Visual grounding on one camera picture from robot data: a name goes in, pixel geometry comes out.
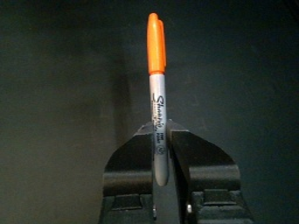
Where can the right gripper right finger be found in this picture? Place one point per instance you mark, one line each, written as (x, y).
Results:
(209, 169)

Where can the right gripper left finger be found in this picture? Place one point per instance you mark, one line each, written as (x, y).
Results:
(129, 166)

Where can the grey marker pen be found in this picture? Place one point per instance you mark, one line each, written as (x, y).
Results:
(159, 110)

